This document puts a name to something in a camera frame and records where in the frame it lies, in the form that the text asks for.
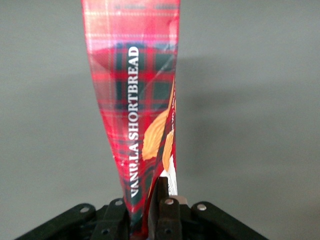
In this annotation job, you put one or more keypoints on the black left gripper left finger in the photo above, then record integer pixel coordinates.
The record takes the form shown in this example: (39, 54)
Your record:
(113, 220)

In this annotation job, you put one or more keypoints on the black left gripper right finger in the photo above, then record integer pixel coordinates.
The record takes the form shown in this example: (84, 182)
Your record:
(165, 220)

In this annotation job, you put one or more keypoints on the red tartan shortbread cookie box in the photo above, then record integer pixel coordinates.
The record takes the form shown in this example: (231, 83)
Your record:
(125, 75)

